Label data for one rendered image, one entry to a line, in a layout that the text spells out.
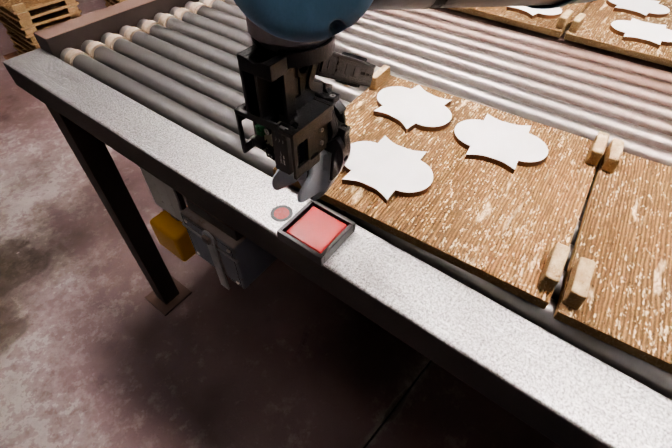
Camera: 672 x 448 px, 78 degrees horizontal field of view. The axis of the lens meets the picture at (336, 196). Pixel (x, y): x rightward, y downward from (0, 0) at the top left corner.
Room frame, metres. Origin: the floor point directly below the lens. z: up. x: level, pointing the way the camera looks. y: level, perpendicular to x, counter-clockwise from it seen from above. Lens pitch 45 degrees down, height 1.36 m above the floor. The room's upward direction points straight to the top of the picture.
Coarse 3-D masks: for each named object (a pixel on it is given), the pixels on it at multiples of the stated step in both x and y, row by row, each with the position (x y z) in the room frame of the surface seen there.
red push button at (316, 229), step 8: (312, 208) 0.40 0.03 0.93; (304, 216) 0.38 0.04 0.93; (312, 216) 0.38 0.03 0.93; (320, 216) 0.38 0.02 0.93; (328, 216) 0.38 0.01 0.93; (296, 224) 0.37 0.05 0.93; (304, 224) 0.37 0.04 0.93; (312, 224) 0.37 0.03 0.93; (320, 224) 0.37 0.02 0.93; (328, 224) 0.37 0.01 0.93; (336, 224) 0.37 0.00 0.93; (344, 224) 0.37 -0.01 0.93; (288, 232) 0.35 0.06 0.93; (296, 232) 0.35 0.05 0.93; (304, 232) 0.35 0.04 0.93; (312, 232) 0.35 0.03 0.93; (320, 232) 0.35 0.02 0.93; (328, 232) 0.35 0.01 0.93; (336, 232) 0.35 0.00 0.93; (304, 240) 0.34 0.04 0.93; (312, 240) 0.34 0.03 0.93; (320, 240) 0.34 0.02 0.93; (328, 240) 0.34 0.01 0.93; (312, 248) 0.33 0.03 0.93; (320, 248) 0.33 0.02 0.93
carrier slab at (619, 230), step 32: (640, 160) 0.49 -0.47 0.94; (608, 192) 0.42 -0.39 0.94; (640, 192) 0.42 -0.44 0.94; (608, 224) 0.36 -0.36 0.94; (640, 224) 0.36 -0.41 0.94; (576, 256) 0.31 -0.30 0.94; (608, 256) 0.31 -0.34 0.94; (640, 256) 0.31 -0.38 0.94; (608, 288) 0.26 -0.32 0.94; (640, 288) 0.26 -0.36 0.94; (576, 320) 0.22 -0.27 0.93; (608, 320) 0.22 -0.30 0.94; (640, 320) 0.22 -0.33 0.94; (640, 352) 0.19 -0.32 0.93
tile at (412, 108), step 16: (384, 96) 0.66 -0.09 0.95; (400, 96) 0.66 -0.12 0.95; (416, 96) 0.66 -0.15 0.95; (432, 96) 0.66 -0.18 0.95; (384, 112) 0.61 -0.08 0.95; (400, 112) 0.61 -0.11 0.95; (416, 112) 0.61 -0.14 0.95; (432, 112) 0.61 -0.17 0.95; (448, 112) 0.61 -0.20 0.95; (432, 128) 0.57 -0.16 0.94
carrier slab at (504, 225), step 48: (432, 144) 0.53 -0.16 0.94; (576, 144) 0.53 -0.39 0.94; (336, 192) 0.42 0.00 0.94; (432, 192) 0.42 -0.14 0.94; (480, 192) 0.42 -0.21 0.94; (528, 192) 0.42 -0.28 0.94; (576, 192) 0.42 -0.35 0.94; (432, 240) 0.33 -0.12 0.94; (480, 240) 0.33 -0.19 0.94; (528, 240) 0.33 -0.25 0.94; (528, 288) 0.26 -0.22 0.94
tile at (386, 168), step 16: (352, 144) 0.52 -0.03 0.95; (368, 144) 0.52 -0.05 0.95; (384, 144) 0.52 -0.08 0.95; (352, 160) 0.48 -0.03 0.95; (368, 160) 0.48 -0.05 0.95; (384, 160) 0.48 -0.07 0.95; (400, 160) 0.48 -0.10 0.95; (416, 160) 0.48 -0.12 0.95; (352, 176) 0.45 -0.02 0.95; (368, 176) 0.45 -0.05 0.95; (384, 176) 0.45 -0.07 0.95; (400, 176) 0.45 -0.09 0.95; (416, 176) 0.45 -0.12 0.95; (432, 176) 0.45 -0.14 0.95; (384, 192) 0.41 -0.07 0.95; (400, 192) 0.41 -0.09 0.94; (416, 192) 0.41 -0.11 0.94
